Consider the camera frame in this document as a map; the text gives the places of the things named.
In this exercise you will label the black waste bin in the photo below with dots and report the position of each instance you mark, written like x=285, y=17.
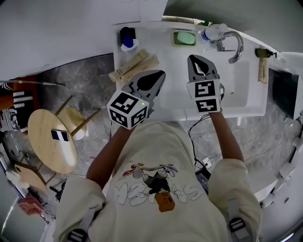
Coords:
x=282, y=92

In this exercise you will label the orange mat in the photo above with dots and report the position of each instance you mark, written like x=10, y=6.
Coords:
x=28, y=82

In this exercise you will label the cream printed t-shirt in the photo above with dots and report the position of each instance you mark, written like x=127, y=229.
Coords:
x=154, y=212

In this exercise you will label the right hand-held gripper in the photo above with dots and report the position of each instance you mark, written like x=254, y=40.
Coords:
x=206, y=97

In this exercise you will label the clear plastic water bottle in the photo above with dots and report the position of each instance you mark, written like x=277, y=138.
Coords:
x=213, y=31

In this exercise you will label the blue and white bottle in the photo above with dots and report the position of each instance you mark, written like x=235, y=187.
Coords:
x=129, y=43

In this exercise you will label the white curved fixture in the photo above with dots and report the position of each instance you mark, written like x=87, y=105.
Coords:
x=262, y=184

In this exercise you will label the black box device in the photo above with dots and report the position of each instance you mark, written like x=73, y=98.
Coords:
x=203, y=179

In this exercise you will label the small round wooden stool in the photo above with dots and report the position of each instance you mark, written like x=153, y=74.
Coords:
x=75, y=120

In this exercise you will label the pale green bar of soap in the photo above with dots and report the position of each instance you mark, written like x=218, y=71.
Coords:
x=186, y=38

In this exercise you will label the black and white striped cloth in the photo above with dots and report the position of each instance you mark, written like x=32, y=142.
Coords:
x=19, y=101

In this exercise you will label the chrome faucet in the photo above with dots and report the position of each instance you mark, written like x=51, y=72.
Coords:
x=239, y=47

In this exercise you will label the white power adapter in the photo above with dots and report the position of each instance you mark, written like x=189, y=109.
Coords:
x=208, y=163

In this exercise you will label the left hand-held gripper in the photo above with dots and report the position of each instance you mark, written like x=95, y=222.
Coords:
x=127, y=108

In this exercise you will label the person's right forearm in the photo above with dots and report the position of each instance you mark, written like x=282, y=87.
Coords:
x=226, y=137

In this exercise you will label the olive green pump bottle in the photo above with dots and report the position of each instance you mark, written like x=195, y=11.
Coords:
x=261, y=52

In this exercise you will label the wooden board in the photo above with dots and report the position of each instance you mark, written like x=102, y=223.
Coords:
x=30, y=177

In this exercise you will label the red packet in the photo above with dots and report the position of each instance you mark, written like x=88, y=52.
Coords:
x=29, y=205

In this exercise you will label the blue and white card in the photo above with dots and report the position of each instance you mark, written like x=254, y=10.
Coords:
x=59, y=135

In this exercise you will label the green cap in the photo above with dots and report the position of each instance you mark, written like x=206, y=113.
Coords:
x=206, y=23

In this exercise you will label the black cup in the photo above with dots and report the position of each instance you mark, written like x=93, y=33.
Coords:
x=127, y=31

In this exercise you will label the beige cosmetic tube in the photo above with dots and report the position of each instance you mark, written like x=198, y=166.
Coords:
x=132, y=63
x=142, y=67

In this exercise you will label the large round wooden table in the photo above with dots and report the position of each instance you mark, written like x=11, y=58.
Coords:
x=49, y=151

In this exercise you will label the green plastic soap dish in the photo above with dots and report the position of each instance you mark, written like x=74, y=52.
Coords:
x=175, y=39

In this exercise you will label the person's left forearm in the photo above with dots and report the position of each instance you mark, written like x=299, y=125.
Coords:
x=106, y=156

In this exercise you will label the white washbasin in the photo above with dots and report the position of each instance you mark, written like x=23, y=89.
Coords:
x=175, y=61

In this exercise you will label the thin metal rod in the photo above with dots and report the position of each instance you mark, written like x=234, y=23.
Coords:
x=33, y=82

